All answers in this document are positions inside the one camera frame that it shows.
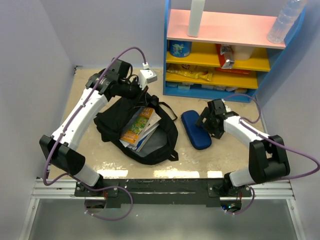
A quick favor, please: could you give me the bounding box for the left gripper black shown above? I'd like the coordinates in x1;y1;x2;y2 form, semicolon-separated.
118;76;149;108

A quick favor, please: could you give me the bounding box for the blue pencil case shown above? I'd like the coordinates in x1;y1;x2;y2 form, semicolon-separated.
181;110;212;150

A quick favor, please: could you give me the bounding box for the white coffee cover book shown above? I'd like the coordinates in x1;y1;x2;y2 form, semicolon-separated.
123;113;161;148

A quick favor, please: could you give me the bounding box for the orange treehouse book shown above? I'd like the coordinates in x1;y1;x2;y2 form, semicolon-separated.
119;107;155;147

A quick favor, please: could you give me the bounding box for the black student backpack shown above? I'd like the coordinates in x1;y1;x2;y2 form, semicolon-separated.
93;93;179;165

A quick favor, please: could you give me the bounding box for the blue cartoon book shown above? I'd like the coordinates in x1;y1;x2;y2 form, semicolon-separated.
130;128;157;152

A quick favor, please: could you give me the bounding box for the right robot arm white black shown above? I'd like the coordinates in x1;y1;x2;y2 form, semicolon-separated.
195;99;291;197

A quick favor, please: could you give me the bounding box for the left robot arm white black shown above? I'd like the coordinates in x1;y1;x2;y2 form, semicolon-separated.
39;59;157;196

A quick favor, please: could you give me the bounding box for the yellow chips bag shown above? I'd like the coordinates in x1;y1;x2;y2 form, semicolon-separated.
166;63;215;82

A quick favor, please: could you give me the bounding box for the red flat packet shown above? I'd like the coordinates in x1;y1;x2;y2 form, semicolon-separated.
215;67;251;75

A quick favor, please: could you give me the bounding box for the blue round tin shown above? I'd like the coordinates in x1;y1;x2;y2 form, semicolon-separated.
168;40;192;58

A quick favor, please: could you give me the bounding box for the colourful wooden shelf unit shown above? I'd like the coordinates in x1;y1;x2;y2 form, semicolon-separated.
163;0;306;103

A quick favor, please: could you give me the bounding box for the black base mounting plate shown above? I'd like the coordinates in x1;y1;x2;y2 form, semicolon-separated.
74;178;252;208

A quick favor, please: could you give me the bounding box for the white plastic tub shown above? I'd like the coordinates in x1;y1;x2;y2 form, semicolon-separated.
231;45;255;61

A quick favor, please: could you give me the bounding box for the white tall bottle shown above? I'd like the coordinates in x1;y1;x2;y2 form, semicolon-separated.
187;0;206;38

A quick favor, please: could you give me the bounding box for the clear plastic water bottle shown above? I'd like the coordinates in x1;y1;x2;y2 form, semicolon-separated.
266;0;307;44

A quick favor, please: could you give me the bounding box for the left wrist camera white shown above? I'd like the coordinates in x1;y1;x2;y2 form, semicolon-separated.
138;62;158;90

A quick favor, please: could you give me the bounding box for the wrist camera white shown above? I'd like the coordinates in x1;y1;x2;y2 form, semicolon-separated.
221;98;233;115
138;62;158;90

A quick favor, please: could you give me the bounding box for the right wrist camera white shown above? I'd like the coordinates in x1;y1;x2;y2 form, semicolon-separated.
221;98;233;115

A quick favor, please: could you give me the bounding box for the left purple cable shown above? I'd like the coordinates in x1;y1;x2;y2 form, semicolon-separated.
42;46;134;221

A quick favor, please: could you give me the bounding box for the purple cable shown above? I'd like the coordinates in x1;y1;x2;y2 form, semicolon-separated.
42;46;134;221
223;93;320;216

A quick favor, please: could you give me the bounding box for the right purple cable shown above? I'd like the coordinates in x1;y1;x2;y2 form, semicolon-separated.
223;93;320;216

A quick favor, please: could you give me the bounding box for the aluminium rail frame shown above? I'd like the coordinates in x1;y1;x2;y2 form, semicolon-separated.
20;179;306;240

